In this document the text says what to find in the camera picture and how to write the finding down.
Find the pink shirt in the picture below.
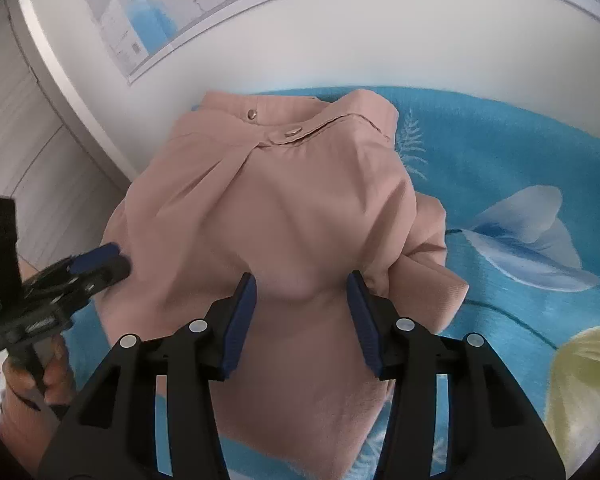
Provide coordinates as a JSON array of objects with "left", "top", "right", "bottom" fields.
[{"left": 96, "top": 90, "right": 468, "bottom": 479}]

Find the left forearm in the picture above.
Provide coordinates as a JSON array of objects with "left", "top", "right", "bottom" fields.
[{"left": 0, "top": 382, "right": 76, "bottom": 477}]

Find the blue floral bed sheet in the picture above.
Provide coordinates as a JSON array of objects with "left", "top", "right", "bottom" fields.
[{"left": 64, "top": 84, "right": 600, "bottom": 480}]

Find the left hand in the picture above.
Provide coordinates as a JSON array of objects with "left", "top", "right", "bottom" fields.
[{"left": 2, "top": 334, "right": 77, "bottom": 411}]

